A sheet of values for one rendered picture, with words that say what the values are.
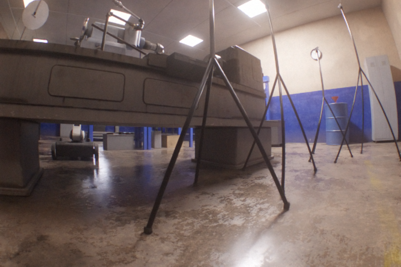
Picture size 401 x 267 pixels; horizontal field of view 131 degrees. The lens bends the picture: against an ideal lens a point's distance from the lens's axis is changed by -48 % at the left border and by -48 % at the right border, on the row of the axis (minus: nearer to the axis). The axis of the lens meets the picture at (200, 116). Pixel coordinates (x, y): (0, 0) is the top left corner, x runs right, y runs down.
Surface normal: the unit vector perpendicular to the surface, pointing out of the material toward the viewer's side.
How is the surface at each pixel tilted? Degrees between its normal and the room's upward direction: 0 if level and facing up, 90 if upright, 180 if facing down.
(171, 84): 90
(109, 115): 90
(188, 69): 141
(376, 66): 90
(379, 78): 90
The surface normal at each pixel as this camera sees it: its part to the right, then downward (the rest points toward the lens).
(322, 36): -0.75, -0.05
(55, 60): 0.66, -0.06
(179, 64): 0.42, 0.73
